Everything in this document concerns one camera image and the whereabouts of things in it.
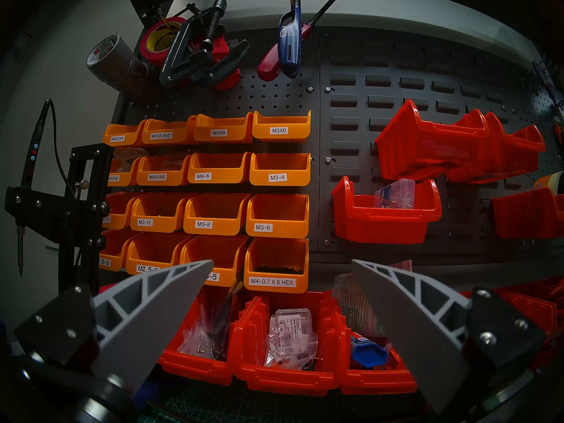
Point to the black soldering iron pen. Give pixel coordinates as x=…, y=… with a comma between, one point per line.
x=33, y=149

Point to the red hanging storage bin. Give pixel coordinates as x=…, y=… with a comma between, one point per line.
x=383, y=226
x=524, y=215
x=515, y=155
x=423, y=144

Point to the large orange white tape roll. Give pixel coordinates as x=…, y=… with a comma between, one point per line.
x=553, y=180

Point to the grey pegboard back panel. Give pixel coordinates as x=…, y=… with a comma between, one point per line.
x=282, y=96

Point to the yellow bin labelled M2.5-8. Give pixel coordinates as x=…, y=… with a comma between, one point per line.
x=116, y=252

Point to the yellow bin labelled M3X8 BAD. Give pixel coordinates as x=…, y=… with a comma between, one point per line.
x=167, y=129

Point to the black soldering iron stand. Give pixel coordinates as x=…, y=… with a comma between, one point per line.
x=66, y=215

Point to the yellow bin labelled M3X5X4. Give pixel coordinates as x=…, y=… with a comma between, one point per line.
x=123, y=135

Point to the yellow bin labelled M2.5-6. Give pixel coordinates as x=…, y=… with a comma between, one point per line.
x=154, y=254

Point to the clear plastic parts box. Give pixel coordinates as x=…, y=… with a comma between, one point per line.
x=396, y=193

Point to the yellow bin labelled M3-6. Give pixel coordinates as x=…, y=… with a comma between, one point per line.
x=286, y=226

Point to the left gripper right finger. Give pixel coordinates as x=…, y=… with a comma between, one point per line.
x=418, y=334

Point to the grey duct tape roll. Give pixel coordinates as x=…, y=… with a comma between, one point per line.
x=110, y=61

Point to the red yellow tape roll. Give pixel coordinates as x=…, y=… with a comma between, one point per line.
x=152, y=50

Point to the yellow bin labelled M3-8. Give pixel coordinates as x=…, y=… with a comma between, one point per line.
x=224, y=221

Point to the yellow bin labelled M3-4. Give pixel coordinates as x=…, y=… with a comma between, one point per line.
x=297, y=175

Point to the blue plastic cap piece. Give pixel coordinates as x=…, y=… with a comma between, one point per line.
x=368, y=351

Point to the red stackable storage bin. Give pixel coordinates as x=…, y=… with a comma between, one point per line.
x=198, y=371
x=379, y=381
x=539, y=312
x=286, y=380

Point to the clear bag brass screws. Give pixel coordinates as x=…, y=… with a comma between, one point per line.
x=198, y=343

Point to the yellow bin labelled M4-0.7 HEX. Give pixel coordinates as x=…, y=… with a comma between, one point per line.
x=275, y=259

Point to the clear labelled screw bags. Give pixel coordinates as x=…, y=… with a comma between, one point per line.
x=291, y=338

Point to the yellow bin labelled M2.5-5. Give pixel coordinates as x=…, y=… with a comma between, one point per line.
x=224, y=254

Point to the blue utility lighter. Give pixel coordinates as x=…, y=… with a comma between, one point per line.
x=288, y=43

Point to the clear packet of parts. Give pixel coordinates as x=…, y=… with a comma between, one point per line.
x=357, y=303

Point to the yellow bin labelled M3-12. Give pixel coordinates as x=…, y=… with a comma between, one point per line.
x=167, y=219

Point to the yellow bin labelled M4-6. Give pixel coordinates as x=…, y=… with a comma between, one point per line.
x=224, y=173

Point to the yellow bin labelled M4X6X6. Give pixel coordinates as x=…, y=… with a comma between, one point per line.
x=125, y=175

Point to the black screw clamp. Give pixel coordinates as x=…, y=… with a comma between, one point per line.
x=180, y=63

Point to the red utility lighter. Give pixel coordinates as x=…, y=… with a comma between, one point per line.
x=269, y=67

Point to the yellow bin labelled M3-16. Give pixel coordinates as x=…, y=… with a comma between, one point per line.
x=119, y=213

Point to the yellow bin labelled M4X4X6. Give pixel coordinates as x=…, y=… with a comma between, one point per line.
x=176, y=175

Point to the yellow bin labelled M3X6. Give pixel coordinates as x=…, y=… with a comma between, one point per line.
x=299, y=129

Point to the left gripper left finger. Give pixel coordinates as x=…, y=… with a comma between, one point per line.
x=141, y=320

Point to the green cutting mat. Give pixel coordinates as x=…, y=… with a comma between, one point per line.
x=246, y=406

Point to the red clamp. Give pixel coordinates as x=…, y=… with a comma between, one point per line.
x=229, y=78

